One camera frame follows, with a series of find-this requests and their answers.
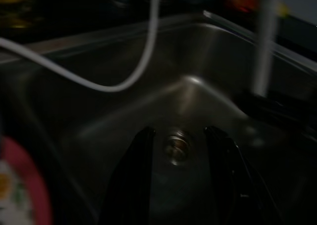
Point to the metal sink drain strainer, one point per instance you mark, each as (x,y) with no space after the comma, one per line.
(175,149)

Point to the white plastic spoon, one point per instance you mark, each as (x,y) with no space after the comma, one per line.
(265,49)

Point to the yellow dish soap bottle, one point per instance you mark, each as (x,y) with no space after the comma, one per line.
(17,24)

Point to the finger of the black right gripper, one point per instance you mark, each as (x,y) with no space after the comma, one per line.
(257,106)

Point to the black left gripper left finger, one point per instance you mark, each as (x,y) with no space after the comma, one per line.
(131,185)

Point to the pink rimmed floral plate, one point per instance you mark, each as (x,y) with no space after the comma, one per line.
(37,185)

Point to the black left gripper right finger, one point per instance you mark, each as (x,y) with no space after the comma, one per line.
(227,185)

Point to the stainless steel sink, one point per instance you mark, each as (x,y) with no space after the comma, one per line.
(173,61)

